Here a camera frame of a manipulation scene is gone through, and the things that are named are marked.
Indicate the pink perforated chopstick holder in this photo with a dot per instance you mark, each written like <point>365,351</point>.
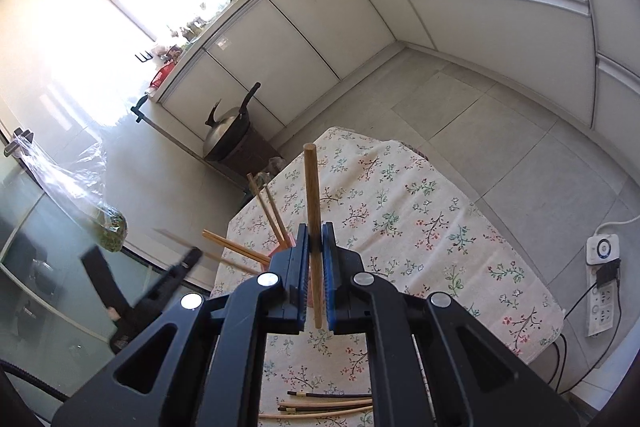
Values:
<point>281,251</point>

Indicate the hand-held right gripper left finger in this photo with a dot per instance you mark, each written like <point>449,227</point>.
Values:
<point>301,287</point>

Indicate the white power strip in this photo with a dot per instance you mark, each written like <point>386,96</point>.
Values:
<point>602,312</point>

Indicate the grey plastic bag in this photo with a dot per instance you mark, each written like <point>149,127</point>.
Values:
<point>276,168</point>

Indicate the black hook rack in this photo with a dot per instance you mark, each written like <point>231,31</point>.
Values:
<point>144,57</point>

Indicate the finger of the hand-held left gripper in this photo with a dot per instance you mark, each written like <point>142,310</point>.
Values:
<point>170,274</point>
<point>104,277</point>

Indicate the black wok with lid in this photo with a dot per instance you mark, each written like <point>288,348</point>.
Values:
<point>225,132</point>

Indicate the thick light wooden chopstick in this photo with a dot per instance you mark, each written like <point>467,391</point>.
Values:
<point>311,197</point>

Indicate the frosted glass door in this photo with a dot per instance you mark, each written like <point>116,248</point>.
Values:
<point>50,307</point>

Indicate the black power adapter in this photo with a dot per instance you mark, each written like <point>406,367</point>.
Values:
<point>607,274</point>

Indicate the dark brown bucket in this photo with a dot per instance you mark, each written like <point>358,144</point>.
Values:
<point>250,157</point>

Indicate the single wooden chopstick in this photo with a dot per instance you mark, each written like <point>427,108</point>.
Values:
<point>267,212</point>
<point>235,248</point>
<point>240,266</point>
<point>175,239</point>

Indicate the clear bag of greens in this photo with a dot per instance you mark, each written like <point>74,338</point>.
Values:
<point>112,232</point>

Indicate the black wall hook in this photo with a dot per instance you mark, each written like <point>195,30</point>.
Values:
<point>17,144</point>

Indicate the grey pole with black head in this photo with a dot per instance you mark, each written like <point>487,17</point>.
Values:
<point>140,112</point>

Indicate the red plastic basket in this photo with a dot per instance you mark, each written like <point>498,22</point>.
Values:
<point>162,77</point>

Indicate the floral tablecloth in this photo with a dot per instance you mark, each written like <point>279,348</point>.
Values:
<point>425,232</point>

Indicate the row of small jars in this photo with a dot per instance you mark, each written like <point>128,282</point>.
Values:
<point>190,29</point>

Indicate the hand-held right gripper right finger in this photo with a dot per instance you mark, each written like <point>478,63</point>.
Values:
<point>329,287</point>

